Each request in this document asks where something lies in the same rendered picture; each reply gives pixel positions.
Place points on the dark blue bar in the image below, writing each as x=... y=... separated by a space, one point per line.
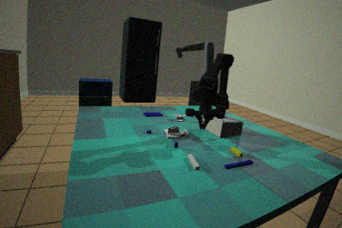
x=238 y=164

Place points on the yellow rectangular block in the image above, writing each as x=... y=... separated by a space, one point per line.
x=235 y=151

